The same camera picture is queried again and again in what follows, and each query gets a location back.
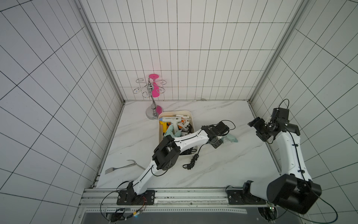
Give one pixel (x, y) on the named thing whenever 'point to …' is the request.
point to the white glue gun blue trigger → (174, 120)
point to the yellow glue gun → (165, 124)
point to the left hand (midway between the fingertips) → (212, 141)
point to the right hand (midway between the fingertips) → (247, 124)
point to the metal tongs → (112, 169)
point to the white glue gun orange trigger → (183, 125)
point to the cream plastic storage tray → (183, 113)
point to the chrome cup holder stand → (151, 112)
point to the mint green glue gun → (177, 133)
